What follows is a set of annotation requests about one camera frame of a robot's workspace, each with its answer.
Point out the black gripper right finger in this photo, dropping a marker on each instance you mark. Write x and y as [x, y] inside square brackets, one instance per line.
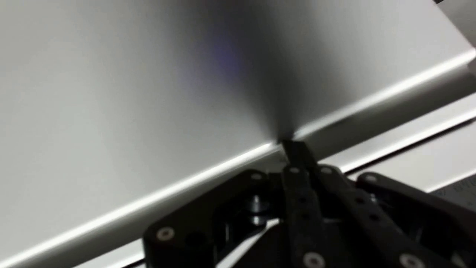
[387, 217]

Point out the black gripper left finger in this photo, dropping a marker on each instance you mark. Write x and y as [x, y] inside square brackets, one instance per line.
[298, 212]

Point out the beige metal drawer front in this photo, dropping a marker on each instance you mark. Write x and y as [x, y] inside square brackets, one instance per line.
[124, 98]

